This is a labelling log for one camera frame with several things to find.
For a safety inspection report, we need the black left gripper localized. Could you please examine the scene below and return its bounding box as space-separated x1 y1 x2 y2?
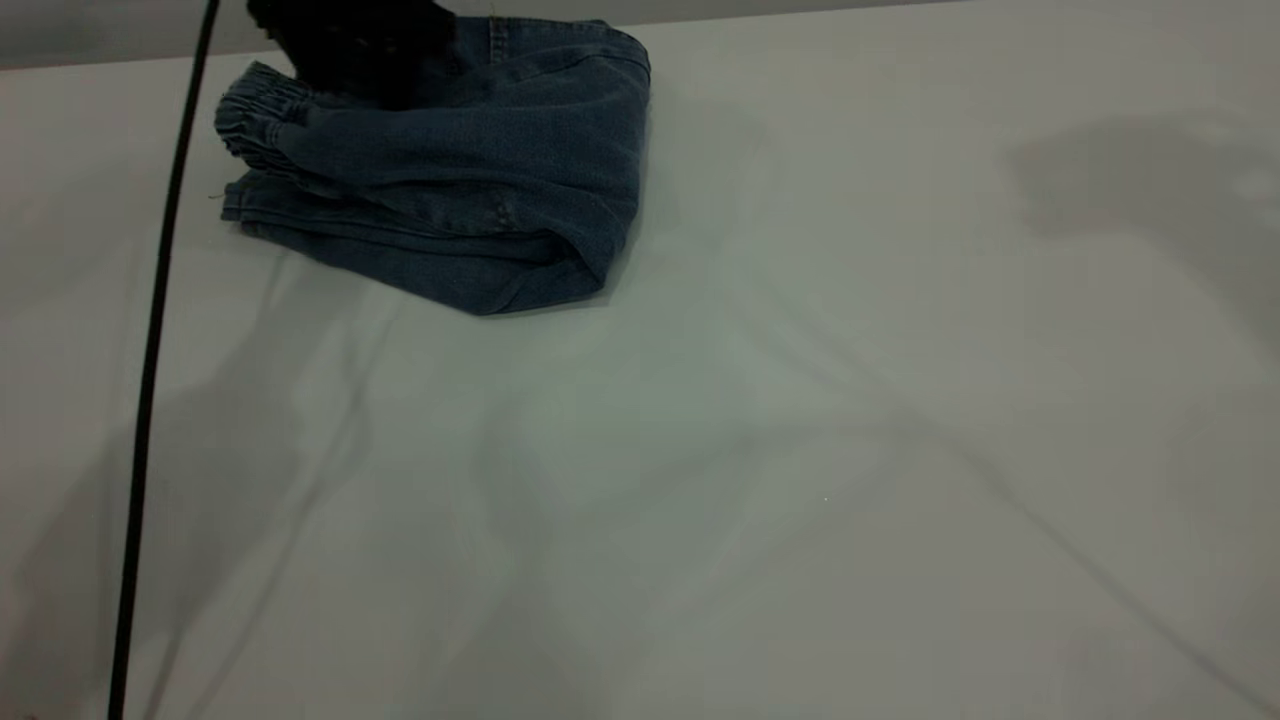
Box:
246 0 458 109

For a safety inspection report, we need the blue denim shorts basketball print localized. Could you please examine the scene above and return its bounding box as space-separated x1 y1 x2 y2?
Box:
212 14 654 318

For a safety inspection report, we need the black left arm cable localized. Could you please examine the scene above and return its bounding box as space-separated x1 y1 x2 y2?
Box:
106 0 223 720

